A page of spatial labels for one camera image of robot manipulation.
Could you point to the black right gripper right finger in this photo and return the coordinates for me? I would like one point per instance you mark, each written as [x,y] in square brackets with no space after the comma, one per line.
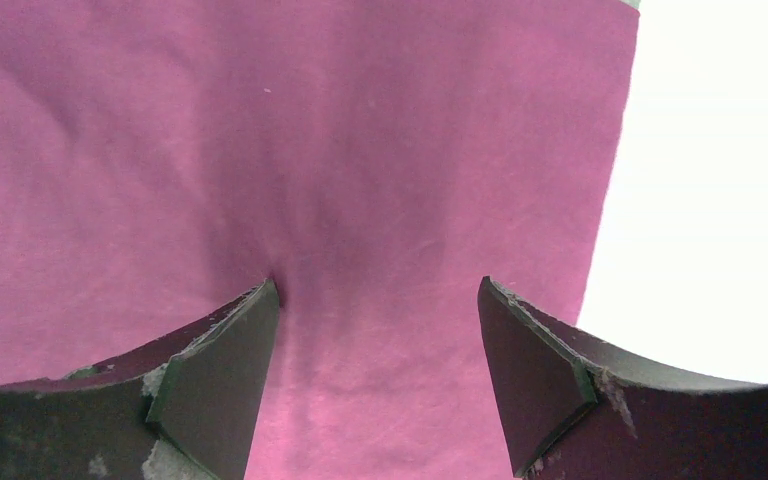
[573,406]

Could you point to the purple cloth wrap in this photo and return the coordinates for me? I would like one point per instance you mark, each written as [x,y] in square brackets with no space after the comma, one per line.
[377,159]

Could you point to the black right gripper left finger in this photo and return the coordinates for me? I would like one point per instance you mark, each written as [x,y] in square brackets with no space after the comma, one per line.
[183,406]

